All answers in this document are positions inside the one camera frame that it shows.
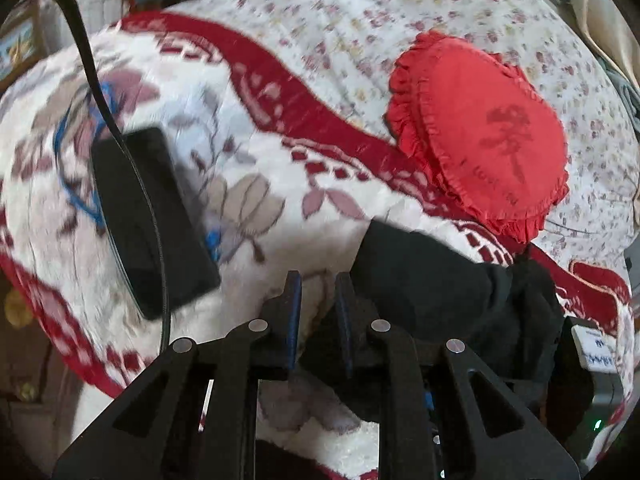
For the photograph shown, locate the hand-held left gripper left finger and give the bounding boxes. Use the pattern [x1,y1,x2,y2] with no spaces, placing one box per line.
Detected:
[52,271,303,480]

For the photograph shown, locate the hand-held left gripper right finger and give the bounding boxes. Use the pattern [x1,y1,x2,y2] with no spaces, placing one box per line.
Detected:
[334,272,582,480]

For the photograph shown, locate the black pants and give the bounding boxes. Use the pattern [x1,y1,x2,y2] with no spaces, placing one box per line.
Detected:
[305,219,596,423]

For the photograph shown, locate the red and white plush blanket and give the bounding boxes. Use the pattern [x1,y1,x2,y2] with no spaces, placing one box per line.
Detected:
[0,12,640,480]

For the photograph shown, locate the black flat device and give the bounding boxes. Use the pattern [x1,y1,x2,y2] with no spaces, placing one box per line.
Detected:
[91,127,222,321]

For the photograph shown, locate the red heart-shaped ruffled pillow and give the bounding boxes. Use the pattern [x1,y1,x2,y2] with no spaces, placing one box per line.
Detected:
[384,30,572,245]

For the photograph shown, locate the small-flower print bedsheet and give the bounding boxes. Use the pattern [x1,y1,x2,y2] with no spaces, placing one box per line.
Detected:
[170,0,640,281]

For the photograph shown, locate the framed picture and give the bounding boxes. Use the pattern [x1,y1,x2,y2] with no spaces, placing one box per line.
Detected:
[0,6,45,92]

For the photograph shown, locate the blue cable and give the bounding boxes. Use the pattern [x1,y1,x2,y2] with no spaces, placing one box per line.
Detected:
[52,82,222,262]

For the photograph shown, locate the black cable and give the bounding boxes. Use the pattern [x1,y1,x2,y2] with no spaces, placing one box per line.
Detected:
[25,0,173,357]

